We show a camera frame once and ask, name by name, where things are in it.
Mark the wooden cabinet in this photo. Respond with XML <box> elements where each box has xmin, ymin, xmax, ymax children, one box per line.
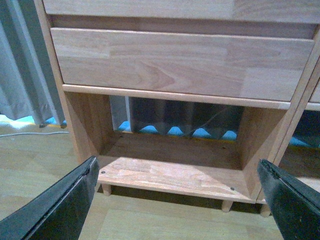
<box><xmin>34</xmin><ymin>0</ymin><xmax>320</xmax><ymax>217</ymax></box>
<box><xmin>255</xmin><ymin>72</ymin><xmax>320</xmax><ymax>218</ymax></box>

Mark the grey curtain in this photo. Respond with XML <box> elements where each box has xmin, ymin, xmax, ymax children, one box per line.
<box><xmin>0</xmin><ymin>0</ymin><xmax>65</xmax><ymax>125</ymax></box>

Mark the left wooden cabinet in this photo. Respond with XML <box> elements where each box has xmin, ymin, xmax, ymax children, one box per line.
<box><xmin>34</xmin><ymin>0</ymin><xmax>320</xmax><ymax>217</ymax></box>

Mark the white cable on floor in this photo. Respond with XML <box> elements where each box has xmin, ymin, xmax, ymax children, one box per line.
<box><xmin>0</xmin><ymin>130</ymin><xmax>70</xmax><ymax>138</ymax></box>

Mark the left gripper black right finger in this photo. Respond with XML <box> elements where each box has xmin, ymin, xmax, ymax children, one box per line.
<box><xmin>257</xmin><ymin>159</ymin><xmax>320</xmax><ymax>240</ymax></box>

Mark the right wooden cabinet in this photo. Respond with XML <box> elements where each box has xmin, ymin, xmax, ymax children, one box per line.
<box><xmin>255</xmin><ymin>72</ymin><xmax>320</xmax><ymax>218</ymax></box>

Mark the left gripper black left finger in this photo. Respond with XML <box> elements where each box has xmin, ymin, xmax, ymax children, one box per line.
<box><xmin>0</xmin><ymin>156</ymin><xmax>100</xmax><ymax>240</ymax></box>

